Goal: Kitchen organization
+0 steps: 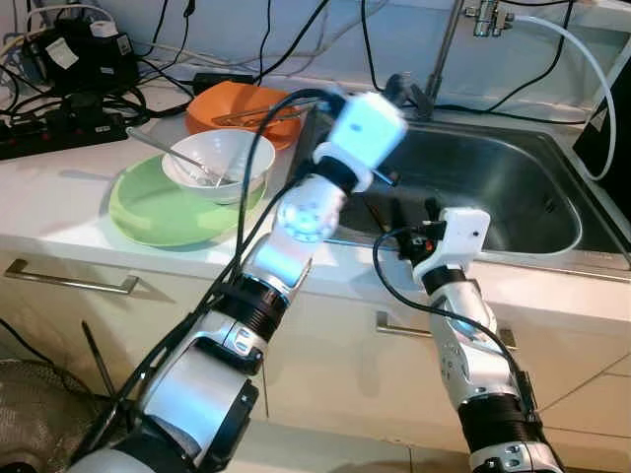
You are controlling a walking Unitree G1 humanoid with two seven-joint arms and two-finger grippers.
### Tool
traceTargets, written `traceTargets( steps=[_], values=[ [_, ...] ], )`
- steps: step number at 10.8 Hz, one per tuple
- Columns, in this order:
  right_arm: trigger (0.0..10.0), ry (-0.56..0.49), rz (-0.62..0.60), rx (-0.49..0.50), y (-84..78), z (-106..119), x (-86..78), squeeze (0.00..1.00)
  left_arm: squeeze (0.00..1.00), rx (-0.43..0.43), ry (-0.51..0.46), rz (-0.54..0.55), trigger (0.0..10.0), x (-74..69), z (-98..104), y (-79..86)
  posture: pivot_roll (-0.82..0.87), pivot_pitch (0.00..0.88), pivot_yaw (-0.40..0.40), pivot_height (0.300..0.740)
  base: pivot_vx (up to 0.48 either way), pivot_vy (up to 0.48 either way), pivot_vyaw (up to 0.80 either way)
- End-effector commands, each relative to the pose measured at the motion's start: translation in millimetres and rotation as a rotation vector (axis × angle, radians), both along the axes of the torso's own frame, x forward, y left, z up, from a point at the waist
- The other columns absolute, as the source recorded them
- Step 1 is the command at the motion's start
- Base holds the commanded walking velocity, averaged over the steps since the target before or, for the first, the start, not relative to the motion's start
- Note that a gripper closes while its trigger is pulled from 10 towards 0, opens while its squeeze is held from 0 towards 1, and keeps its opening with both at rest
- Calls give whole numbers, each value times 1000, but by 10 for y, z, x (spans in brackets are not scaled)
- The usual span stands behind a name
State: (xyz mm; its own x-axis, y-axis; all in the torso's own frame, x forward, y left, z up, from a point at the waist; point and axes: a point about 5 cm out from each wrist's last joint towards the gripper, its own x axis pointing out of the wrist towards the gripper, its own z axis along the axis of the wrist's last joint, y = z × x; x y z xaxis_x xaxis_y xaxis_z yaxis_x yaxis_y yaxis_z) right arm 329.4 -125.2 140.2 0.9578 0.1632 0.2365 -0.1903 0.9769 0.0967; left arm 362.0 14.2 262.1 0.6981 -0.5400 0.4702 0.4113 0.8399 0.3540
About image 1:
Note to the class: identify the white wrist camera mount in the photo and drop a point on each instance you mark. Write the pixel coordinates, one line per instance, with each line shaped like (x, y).
(463, 232)
(365, 123)

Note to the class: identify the metal faucet pipe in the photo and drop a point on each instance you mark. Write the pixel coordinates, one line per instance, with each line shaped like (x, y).
(444, 49)

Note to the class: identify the light green plate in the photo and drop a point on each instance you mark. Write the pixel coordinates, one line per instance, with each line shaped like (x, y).
(148, 212)

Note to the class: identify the black power strip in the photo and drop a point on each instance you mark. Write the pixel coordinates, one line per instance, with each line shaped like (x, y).
(49, 136)

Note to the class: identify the small black power adapter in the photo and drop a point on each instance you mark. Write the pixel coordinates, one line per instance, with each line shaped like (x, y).
(222, 82)

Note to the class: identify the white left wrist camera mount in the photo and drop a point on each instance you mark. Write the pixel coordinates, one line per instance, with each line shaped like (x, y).
(365, 123)

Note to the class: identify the orange plastic bowl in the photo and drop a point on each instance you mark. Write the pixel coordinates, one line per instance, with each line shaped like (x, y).
(227, 103)

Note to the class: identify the metal spoon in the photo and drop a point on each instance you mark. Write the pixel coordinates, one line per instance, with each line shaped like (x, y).
(168, 150)

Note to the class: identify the black appliance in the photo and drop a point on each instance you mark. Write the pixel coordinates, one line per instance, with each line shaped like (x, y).
(606, 128)

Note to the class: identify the black charger box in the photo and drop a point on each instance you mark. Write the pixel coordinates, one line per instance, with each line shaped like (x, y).
(89, 59)

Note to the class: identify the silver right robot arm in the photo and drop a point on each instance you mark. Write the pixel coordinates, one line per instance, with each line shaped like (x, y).
(454, 291)

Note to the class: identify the metal tap valve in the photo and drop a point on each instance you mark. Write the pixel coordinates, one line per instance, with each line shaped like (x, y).
(488, 18)

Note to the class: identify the white kitchen cabinet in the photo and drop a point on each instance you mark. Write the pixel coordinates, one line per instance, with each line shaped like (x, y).
(335, 374)

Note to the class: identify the silver metal tongs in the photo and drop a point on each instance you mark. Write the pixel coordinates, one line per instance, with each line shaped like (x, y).
(261, 115)

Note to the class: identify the stainless steel sink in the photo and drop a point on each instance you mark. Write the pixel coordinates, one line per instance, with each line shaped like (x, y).
(493, 177)

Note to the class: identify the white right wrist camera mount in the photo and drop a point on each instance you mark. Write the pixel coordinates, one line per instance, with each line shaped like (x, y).
(463, 232)

